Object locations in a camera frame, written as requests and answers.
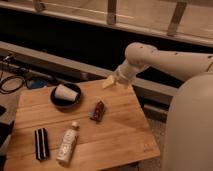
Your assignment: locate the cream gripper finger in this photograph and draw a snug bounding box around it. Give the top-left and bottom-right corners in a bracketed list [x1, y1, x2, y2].
[124, 84, 132, 90]
[102, 75, 115, 89]

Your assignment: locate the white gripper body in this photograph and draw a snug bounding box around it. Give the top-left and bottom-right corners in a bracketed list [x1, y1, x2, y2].
[114, 60, 146, 85]

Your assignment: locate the white plastic bottle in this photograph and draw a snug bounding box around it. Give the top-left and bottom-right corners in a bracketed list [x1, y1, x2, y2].
[56, 121, 79, 165]

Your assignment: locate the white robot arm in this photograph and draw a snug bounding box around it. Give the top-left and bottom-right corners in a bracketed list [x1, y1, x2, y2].
[103, 42, 213, 171]

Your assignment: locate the red snack packet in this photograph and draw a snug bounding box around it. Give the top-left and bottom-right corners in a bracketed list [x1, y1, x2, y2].
[89, 101, 105, 122]

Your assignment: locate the white paper cup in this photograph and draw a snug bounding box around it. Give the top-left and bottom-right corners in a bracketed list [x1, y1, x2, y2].
[55, 84, 78, 101]

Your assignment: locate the black round plate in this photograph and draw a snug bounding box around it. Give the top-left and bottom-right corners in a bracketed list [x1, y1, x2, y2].
[50, 83, 81, 108]

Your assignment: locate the wooden table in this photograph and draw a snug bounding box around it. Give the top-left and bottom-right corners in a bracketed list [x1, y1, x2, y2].
[4, 80, 160, 171]

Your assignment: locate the blue object on floor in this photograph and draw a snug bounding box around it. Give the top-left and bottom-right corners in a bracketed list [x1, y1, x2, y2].
[27, 78, 47, 89]

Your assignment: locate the black white striped object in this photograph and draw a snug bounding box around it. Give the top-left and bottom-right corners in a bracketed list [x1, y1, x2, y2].
[34, 128, 50, 161]

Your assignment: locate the black coiled cable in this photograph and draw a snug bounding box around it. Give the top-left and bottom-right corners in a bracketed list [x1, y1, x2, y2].
[0, 74, 26, 95]

